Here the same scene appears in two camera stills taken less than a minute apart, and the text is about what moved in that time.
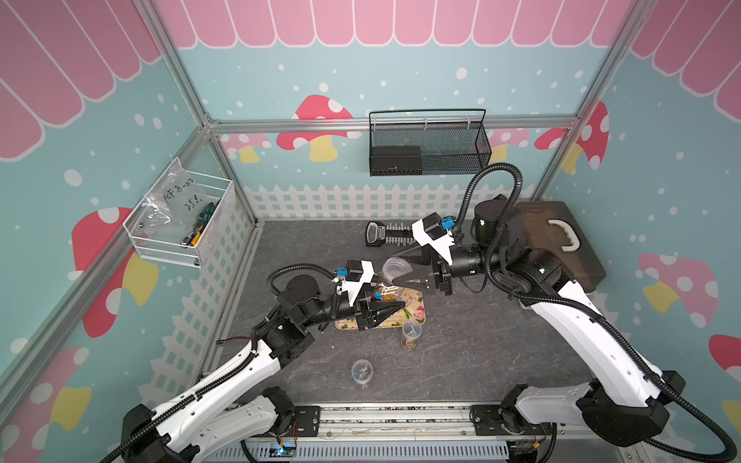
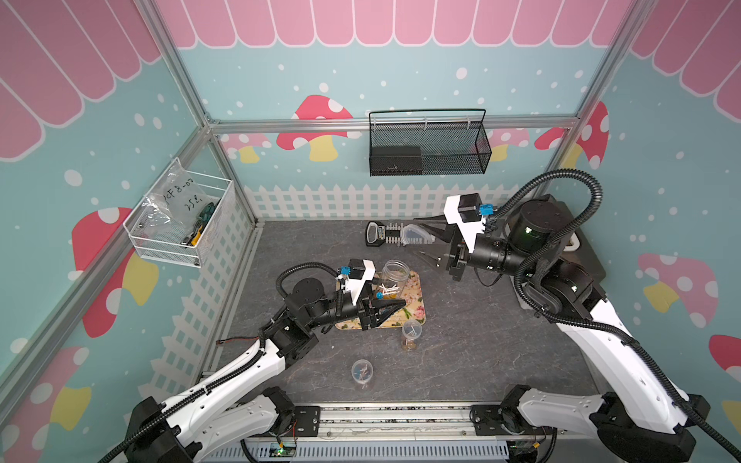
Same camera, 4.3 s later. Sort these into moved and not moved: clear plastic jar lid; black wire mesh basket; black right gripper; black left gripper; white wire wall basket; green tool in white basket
Moved: black right gripper; clear plastic jar lid
Not moved: green tool in white basket; white wire wall basket; black left gripper; black wire mesh basket
